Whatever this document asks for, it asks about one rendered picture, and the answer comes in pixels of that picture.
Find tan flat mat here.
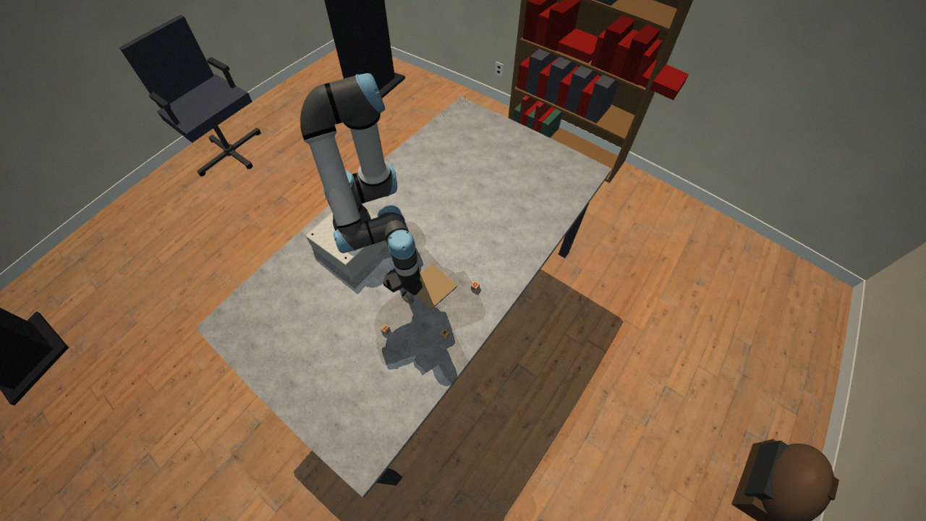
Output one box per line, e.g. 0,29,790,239
416,264,457,309

